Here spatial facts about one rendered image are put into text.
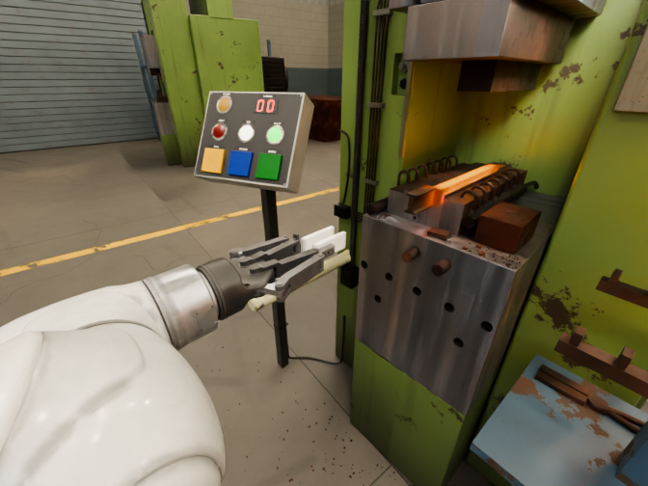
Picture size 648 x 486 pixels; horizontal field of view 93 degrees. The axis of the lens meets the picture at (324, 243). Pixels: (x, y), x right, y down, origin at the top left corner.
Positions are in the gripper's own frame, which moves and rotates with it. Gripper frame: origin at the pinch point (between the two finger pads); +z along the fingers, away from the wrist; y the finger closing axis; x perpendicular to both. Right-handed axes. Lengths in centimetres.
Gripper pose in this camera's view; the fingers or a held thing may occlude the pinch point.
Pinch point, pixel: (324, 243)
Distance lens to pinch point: 50.8
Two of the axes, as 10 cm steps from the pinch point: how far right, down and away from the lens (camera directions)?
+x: 0.0, -8.8, -4.7
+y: 6.8, 3.4, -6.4
